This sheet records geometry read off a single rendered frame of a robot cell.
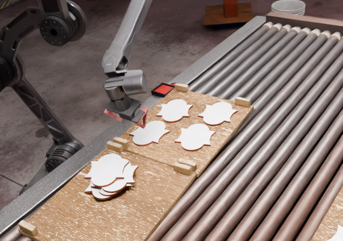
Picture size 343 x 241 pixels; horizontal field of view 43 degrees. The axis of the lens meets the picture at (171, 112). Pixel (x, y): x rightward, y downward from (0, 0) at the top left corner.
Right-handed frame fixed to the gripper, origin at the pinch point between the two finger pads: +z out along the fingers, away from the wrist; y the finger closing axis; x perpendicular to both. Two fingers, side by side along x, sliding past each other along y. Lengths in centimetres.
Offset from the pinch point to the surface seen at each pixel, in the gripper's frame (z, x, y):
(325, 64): 31, 72, 42
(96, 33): 176, 190, -247
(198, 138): 8.9, 6.9, 20.1
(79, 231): -4.6, -39.9, 10.4
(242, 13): 181, 261, -101
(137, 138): 7.0, -1.8, 0.6
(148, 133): 8.1, 2.2, 2.7
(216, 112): 13.8, 22.2, 18.2
